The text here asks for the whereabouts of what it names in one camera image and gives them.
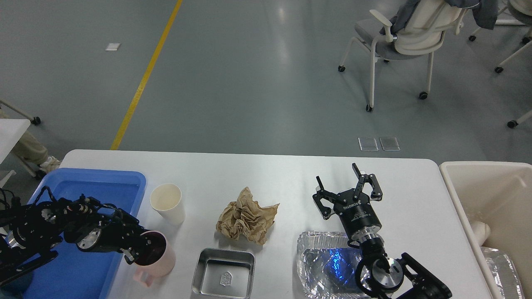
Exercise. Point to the foil tray in bin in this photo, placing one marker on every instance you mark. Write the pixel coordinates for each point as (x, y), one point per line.
(504, 273)

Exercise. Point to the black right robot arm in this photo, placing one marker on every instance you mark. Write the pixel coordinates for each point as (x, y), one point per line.
(376, 275)

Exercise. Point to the white office chair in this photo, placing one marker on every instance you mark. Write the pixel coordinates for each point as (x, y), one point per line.
(423, 34)

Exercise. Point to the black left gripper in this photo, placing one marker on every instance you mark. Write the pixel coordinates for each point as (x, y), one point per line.
(126, 236)

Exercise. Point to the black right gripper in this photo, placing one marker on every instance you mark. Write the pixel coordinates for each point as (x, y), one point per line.
(357, 216)

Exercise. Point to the floor outlet plates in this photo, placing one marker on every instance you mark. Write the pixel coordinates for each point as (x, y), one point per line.
(372, 144)

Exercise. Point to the pink mug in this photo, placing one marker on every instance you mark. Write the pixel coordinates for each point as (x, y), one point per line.
(161, 264)

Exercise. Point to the person in black sweater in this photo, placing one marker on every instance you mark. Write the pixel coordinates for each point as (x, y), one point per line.
(33, 151)

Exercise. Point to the white side table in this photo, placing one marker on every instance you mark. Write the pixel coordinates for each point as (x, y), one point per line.
(11, 131)

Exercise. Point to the cream paper cup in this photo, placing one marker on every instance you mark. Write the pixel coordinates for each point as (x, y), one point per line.
(166, 199)

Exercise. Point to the grey jacket on chair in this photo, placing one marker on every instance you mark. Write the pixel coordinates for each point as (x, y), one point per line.
(485, 12)

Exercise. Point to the white cup in bin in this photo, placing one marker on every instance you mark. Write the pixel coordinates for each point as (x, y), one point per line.
(481, 232)

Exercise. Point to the beige plastic bin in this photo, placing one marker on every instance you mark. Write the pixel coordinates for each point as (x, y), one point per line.
(498, 194)

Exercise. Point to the aluminium foil tray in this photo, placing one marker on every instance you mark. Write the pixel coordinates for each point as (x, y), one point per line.
(326, 266)

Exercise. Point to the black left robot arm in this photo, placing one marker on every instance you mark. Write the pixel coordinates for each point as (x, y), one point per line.
(35, 229)

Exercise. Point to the crumpled brown paper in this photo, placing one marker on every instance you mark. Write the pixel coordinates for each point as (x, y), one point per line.
(245, 217)

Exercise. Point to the blue plastic tray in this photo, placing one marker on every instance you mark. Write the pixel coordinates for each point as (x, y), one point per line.
(73, 274)

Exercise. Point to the square steel tray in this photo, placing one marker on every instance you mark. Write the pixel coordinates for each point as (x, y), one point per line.
(223, 273)

